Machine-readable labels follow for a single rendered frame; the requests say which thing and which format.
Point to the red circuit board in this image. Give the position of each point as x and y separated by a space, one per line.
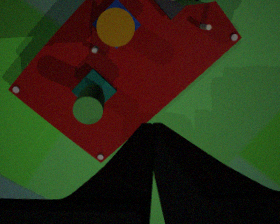
115 63

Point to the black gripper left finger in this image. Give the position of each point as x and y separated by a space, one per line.
120 193

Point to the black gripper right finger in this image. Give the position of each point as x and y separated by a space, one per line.
195 188

